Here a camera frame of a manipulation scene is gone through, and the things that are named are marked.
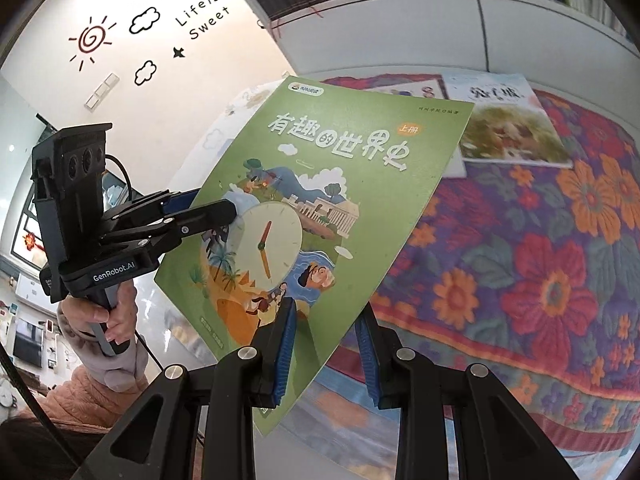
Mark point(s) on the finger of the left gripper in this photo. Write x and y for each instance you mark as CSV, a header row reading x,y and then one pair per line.
x,y
214,216
179,201

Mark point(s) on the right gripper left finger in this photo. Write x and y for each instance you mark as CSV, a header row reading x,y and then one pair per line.
x,y
200,420

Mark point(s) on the rabbit hill picture book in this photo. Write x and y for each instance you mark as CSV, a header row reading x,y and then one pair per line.
x,y
508,124

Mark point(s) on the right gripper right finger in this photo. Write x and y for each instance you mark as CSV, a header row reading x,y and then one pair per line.
x,y
495,436

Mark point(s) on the floral woven tablecloth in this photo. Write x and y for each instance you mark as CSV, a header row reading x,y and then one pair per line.
x,y
534,271

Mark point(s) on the light green illustrated book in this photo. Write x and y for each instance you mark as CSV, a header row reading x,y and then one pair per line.
x,y
328,183

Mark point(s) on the person's pink sleeve forearm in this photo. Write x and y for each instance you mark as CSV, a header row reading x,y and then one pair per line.
x,y
84,409

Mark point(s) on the white bookshelf cabinet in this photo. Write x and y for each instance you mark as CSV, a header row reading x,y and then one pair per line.
x,y
546,41

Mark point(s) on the person's left hand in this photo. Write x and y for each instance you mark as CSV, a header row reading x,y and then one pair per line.
x,y
120,322

